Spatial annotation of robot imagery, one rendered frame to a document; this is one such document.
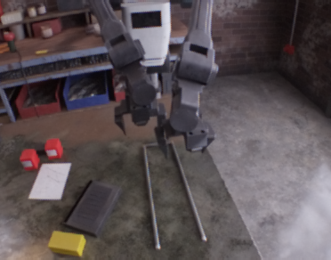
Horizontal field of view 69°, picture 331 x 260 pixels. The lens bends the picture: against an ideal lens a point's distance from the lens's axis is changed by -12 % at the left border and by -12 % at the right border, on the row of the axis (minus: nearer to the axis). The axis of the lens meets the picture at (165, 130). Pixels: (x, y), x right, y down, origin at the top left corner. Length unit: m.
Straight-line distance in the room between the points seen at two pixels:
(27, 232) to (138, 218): 0.30
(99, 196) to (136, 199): 0.10
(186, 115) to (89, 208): 0.37
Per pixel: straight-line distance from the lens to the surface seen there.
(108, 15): 0.69
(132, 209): 0.73
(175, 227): 0.69
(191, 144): 0.55
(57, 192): 0.83
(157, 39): 1.32
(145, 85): 0.60
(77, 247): 0.67
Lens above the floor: 1.47
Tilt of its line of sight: 38 degrees down
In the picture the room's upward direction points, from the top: 3 degrees counter-clockwise
